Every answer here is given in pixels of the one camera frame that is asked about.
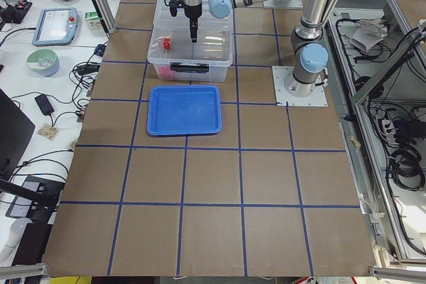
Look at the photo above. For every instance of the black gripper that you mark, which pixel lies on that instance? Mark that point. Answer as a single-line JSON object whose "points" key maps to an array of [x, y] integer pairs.
{"points": [[192, 12]]}

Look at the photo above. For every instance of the red block upper left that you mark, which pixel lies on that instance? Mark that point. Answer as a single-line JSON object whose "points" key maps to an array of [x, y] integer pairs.
{"points": [[167, 43]]}

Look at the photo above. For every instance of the clear plastic storage box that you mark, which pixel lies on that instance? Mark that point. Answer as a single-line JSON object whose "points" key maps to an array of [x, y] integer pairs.
{"points": [[214, 48]]}

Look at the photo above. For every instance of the black box latch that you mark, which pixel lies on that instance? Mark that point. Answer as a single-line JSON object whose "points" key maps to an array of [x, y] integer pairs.
{"points": [[199, 68]]}

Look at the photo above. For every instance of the red block beside it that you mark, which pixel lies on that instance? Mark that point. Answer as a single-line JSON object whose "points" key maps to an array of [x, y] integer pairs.
{"points": [[165, 73]]}

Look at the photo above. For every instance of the blue plastic tray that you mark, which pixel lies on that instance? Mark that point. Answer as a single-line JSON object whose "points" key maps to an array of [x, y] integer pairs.
{"points": [[184, 110]]}

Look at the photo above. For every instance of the green white carton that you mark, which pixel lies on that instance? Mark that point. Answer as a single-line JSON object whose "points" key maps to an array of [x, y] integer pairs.
{"points": [[92, 20]]}

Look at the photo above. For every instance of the lower teach pendant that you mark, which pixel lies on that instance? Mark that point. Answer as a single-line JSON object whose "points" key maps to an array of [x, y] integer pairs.
{"points": [[56, 27]]}

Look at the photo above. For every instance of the green white bowl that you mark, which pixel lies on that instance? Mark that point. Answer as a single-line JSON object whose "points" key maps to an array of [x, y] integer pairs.
{"points": [[44, 62]]}

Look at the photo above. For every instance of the black power brick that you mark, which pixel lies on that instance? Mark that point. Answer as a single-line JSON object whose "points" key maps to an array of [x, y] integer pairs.
{"points": [[44, 104]]}

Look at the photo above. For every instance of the black monitor stand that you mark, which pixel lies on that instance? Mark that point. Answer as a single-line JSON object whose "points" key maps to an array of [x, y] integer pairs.
{"points": [[36, 198]]}

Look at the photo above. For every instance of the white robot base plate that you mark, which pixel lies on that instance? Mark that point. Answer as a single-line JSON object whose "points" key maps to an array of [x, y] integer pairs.
{"points": [[289, 92]]}

